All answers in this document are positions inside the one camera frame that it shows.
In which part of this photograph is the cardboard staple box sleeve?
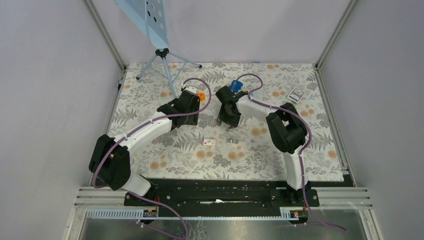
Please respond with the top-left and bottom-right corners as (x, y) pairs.
(203, 138), (216, 147)

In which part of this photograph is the blue music stand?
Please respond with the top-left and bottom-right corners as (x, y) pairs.
(115, 0), (203, 97)

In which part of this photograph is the silver stapler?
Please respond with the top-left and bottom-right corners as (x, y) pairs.
(250, 91), (261, 100)

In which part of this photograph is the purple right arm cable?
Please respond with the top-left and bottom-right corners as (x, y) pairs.
(231, 73), (347, 233)

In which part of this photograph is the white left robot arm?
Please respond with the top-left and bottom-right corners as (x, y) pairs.
(88, 87), (200, 206)

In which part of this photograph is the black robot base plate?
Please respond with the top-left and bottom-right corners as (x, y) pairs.
(124, 178), (320, 218)

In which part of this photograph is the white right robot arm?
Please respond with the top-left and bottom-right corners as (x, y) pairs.
(215, 86), (308, 206)

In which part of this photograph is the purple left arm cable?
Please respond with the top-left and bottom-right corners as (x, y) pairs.
(91, 77), (213, 240)

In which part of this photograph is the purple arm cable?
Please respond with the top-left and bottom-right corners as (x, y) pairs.
(91, 77), (213, 240)
(231, 73), (347, 233)

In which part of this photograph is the blue toy car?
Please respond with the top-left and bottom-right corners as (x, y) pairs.
(228, 79), (243, 93)

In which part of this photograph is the orange tape roll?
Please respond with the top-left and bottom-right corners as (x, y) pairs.
(196, 92), (206, 102)

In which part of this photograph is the floral tablecloth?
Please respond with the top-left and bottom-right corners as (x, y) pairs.
(108, 63), (344, 182)

